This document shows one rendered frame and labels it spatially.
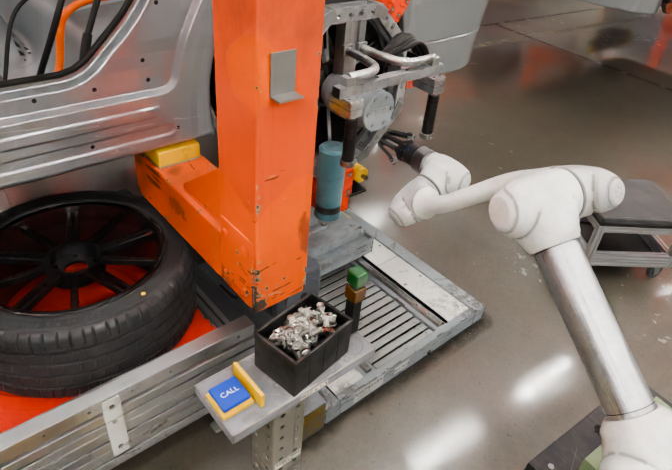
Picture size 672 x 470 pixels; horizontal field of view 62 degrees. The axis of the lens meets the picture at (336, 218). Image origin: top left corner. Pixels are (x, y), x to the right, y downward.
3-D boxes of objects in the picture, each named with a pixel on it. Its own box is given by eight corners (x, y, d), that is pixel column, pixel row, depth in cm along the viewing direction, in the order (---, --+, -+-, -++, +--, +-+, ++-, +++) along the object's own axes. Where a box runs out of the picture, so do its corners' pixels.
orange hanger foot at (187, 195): (184, 178, 191) (176, 81, 171) (273, 258, 160) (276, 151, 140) (137, 192, 181) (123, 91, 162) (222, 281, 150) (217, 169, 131)
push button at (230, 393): (234, 380, 132) (234, 374, 130) (251, 401, 127) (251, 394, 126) (208, 395, 128) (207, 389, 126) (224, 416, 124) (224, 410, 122)
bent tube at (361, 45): (394, 46, 181) (399, 12, 175) (439, 65, 170) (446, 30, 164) (353, 54, 171) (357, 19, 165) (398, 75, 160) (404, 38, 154)
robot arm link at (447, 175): (438, 143, 186) (411, 168, 183) (476, 163, 177) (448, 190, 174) (442, 165, 194) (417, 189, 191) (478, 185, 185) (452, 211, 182)
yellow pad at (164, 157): (180, 139, 180) (179, 125, 177) (201, 157, 171) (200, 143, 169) (139, 150, 172) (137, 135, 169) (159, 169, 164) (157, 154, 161)
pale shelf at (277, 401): (333, 317, 157) (334, 309, 155) (375, 355, 146) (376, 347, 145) (194, 393, 132) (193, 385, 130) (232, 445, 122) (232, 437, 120)
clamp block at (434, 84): (422, 82, 178) (425, 66, 175) (443, 92, 173) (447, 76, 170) (411, 85, 175) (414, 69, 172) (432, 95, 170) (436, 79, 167)
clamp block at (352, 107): (341, 104, 159) (343, 86, 156) (362, 116, 153) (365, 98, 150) (327, 108, 156) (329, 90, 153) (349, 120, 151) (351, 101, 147)
